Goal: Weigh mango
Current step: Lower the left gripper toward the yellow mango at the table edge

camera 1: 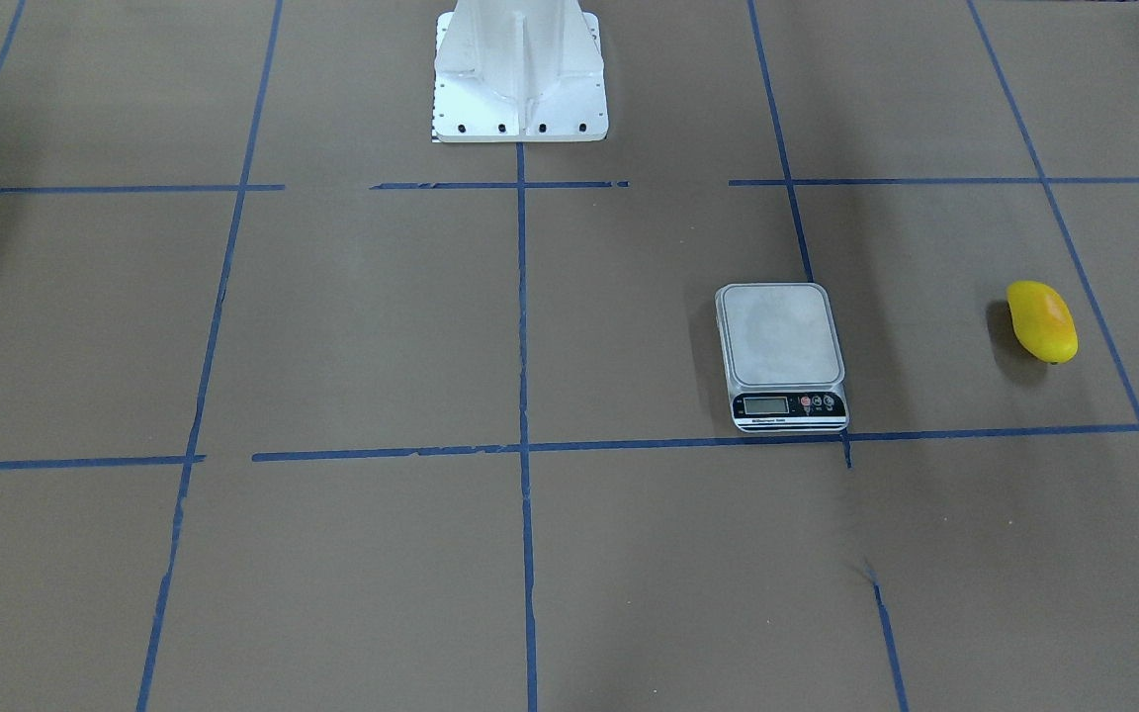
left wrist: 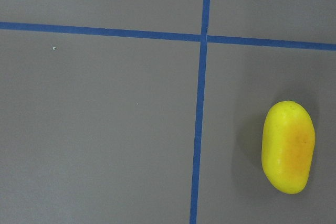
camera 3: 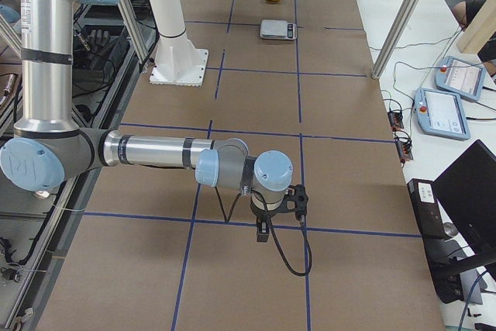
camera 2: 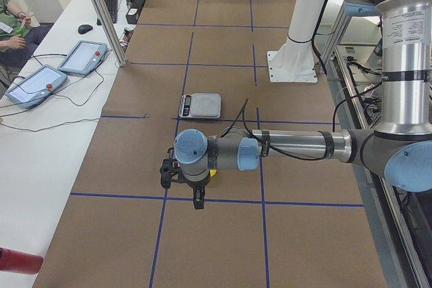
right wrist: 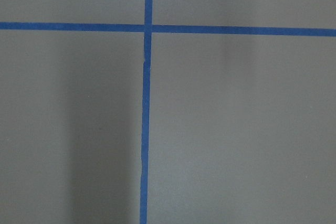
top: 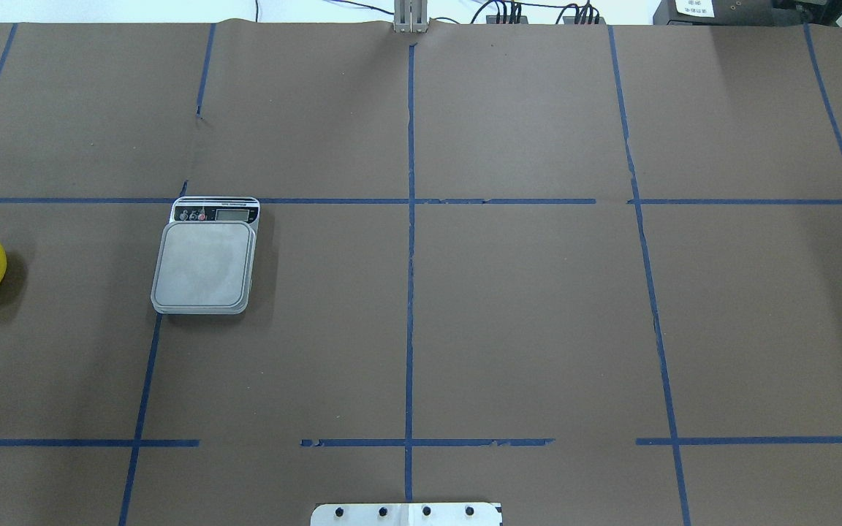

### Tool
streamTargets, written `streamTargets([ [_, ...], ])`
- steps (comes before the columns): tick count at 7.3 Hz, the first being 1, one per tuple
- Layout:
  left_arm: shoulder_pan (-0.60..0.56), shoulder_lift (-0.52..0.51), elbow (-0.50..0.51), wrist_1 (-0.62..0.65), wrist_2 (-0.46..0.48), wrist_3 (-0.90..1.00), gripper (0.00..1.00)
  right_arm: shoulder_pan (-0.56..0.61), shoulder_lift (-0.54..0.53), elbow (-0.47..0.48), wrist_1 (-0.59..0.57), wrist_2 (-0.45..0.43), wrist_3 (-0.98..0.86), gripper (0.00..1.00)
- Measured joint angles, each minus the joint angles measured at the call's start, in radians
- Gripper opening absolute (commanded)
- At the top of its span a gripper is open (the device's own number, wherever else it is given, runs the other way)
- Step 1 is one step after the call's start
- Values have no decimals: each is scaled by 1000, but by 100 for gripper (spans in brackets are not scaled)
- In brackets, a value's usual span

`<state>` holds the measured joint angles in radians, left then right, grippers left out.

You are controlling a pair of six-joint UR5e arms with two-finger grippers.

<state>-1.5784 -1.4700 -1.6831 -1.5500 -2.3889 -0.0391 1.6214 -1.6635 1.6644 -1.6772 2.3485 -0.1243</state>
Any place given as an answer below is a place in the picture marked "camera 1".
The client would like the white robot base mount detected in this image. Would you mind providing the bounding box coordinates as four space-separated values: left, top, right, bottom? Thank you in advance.
431 1 611 144

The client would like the silver digital kitchen scale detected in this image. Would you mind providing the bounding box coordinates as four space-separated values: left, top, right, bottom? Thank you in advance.
715 281 850 434

